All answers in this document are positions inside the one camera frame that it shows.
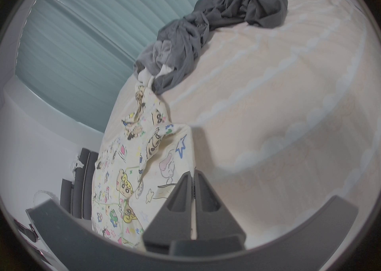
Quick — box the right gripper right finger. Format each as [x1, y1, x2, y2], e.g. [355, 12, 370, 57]
[194, 169, 247, 249]

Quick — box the round woven basket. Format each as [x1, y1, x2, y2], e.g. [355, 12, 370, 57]
[33, 190, 59, 207]

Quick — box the grey and white knit garment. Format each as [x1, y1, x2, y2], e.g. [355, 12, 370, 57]
[135, 39, 180, 86]

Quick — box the blue-green curtain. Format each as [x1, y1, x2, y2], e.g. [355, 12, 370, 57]
[45, 0, 230, 65]
[15, 0, 137, 132]

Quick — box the bed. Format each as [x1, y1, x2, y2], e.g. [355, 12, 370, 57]
[91, 0, 381, 249]

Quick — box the white printed pyjama top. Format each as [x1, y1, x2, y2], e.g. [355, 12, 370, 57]
[91, 81, 197, 249]

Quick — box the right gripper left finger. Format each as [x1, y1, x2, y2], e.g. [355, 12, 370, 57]
[143, 172, 193, 254]

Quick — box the dark grey garment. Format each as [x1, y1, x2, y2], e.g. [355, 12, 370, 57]
[152, 15, 210, 95]

